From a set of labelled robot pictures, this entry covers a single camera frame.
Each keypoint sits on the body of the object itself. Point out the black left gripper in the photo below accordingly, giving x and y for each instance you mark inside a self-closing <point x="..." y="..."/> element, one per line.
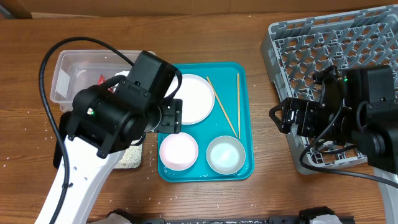
<point x="172" y="115"/>

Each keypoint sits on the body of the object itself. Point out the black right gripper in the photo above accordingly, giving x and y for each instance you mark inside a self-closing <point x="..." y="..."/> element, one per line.
<point x="305" y="108"/>

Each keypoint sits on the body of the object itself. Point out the pink bowl with rice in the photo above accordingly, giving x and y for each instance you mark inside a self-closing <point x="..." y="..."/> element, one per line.
<point x="178" y="152"/>

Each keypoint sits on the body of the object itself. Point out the white napkin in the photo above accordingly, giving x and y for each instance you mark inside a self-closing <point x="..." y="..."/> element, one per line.
<point x="123" y="73"/>

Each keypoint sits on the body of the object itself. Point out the red snack wrapper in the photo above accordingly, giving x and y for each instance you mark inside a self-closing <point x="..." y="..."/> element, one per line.
<point x="102" y="80"/>

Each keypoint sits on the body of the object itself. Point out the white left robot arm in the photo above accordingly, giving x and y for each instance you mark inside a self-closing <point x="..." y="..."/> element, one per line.
<point x="105" y="121"/>

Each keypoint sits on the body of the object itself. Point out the grey dishwasher rack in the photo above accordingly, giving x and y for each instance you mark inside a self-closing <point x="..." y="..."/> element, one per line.
<point x="294" y="50"/>

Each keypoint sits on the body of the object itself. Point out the large white plate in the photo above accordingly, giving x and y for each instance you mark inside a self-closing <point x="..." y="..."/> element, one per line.
<point x="197" y="97"/>

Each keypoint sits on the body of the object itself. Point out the teal plastic tray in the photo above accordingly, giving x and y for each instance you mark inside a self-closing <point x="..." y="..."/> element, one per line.
<point x="223" y="78"/>

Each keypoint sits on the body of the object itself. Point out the left wooden chopstick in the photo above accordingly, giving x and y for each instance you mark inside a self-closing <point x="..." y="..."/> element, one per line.
<point x="222" y="107"/>

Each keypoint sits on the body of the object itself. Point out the black rectangular tray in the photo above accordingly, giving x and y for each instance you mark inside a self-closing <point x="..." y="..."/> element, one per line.
<point x="131" y="159"/>

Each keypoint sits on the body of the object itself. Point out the grey white bowl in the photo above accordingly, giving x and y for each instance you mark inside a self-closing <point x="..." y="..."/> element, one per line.
<point x="225" y="155"/>

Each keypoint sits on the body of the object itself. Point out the clear plastic bin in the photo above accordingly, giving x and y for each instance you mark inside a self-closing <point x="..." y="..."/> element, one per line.
<point x="79" y="69"/>

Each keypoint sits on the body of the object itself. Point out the black rail at bottom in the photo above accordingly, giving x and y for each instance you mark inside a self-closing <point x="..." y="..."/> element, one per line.
<point x="311" y="215"/>

